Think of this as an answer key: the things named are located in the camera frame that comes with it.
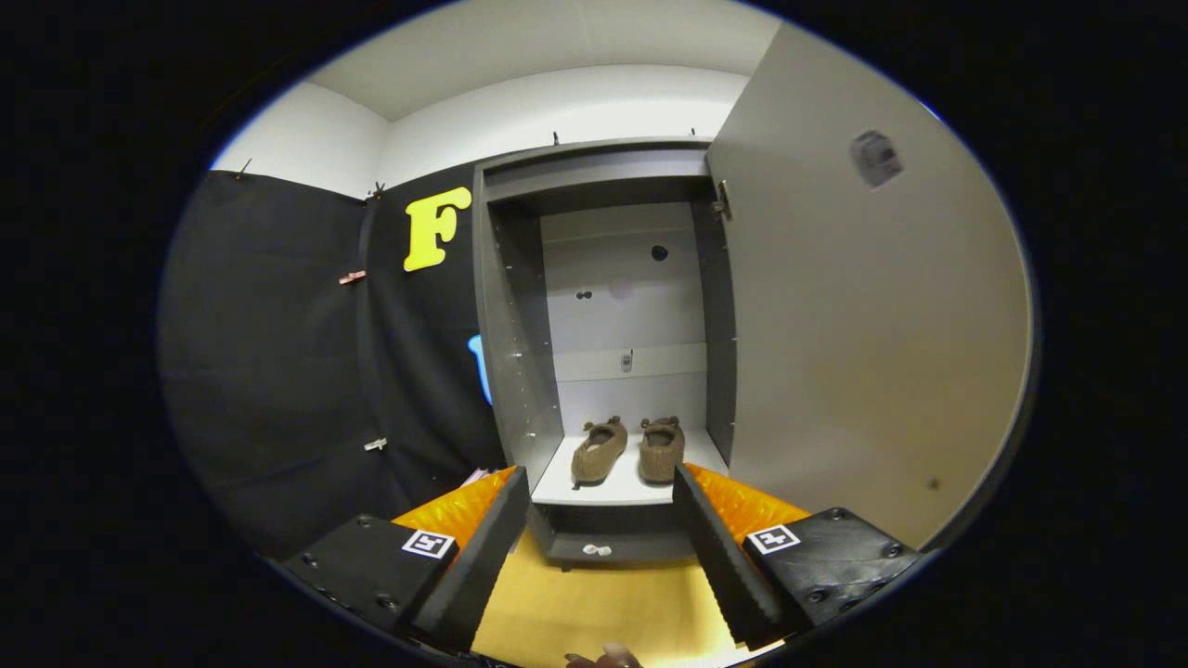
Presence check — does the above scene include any black backdrop cloth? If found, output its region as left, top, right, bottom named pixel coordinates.
left=158, top=162, right=510, bottom=562

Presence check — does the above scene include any brown fuzzy shoe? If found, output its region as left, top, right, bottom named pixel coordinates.
left=570, top=416, right=628, bottom=486
left=638, top=416, right=686, bottom=483

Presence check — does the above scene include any beige shoe cabinet door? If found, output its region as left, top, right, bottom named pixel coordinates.
left=705, top=20, right=1033, bottom=550

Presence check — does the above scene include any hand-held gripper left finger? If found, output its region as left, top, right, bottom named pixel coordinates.
left=283, top=466, right=530, bottom=655

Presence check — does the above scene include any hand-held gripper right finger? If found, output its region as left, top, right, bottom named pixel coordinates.
left=673, top=462, right=924, bottom=650

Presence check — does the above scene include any grey shoe cabinet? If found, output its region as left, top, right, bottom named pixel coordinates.
left=471, top=137, right=739, bottom=569

